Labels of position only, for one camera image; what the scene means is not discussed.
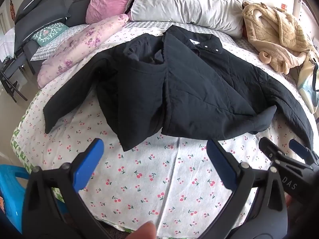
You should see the black folding chair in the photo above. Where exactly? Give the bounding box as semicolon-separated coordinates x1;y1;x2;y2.
0;56;28;102

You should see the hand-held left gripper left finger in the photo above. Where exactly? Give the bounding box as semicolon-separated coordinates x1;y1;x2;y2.
22;138;111;239

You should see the white cherry-print bedsheet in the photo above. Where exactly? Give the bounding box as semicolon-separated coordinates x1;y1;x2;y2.
11;22;317;234

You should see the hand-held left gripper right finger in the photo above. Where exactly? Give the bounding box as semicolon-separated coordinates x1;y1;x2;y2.
206;139;288;239

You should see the black quilted jacket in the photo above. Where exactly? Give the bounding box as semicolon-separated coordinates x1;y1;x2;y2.
43;25;314;152

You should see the teal coral-print pillow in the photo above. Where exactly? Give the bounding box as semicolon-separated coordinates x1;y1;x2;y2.
31;22;68;47

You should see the pink pillow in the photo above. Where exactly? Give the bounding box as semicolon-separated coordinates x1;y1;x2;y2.
85;0;139;24

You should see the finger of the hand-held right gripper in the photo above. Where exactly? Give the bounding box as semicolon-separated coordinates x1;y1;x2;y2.
289;139;319;167
258;137;287;166

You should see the pink floral quilt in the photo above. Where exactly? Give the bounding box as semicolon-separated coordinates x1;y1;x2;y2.
37;14;129;89

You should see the blue plastic stool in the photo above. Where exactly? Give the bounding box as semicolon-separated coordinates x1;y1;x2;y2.
0;164;33;223

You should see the light grey pillow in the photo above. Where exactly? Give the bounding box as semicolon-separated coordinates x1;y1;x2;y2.
130;0;246;39

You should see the beige fleece robe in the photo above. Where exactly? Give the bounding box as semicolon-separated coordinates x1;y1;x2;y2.
242;1;315;74

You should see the silver bag with black handle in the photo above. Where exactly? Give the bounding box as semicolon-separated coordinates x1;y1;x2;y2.
298;50;319;114

